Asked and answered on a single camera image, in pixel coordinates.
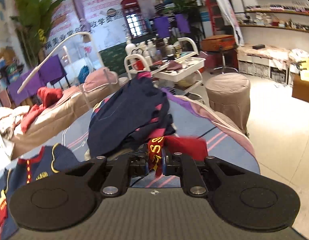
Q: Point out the white arc lamp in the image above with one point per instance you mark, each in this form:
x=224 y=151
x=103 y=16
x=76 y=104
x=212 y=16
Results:
x=75 y=52

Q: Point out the red phone booth cabinet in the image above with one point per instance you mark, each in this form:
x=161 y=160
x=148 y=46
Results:
x=134 y=19

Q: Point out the navy red striped shirt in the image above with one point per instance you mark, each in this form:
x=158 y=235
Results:
x=58 y=158

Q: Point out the white trolley cart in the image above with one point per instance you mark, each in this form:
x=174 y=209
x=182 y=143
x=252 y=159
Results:
x=187 y=65

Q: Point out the pink pillow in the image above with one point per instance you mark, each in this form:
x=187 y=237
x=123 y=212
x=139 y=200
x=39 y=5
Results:
x=100 y=78

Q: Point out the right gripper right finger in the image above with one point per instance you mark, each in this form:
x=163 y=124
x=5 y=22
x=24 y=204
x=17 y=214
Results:
x=199 y=178

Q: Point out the red cloth on bed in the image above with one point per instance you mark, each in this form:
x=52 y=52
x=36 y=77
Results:
x=48 y=97

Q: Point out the brown swivel stool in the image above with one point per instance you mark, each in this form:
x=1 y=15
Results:
x=220 y=44

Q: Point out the beige massage bed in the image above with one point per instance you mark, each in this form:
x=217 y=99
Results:
x=60 y=116

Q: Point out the low white bench cabinet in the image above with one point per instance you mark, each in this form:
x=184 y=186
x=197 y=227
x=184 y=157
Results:
x=277 y=64

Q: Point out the purple drape cloth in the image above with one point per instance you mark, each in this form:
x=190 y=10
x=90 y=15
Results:
x=51 y=72

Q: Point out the round pink covered stool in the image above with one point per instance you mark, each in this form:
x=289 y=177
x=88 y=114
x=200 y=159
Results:
x=229 y=94

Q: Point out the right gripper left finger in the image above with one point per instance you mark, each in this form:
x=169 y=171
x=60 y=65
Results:
x=111 y=176

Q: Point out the large green plant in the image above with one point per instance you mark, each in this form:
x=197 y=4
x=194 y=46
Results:
x=33 y=24

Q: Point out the dark navy pink garment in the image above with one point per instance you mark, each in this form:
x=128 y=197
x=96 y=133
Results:
x=133 y=115

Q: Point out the wall shelves with bottles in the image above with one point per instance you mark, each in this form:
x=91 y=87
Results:
x=277 y=14

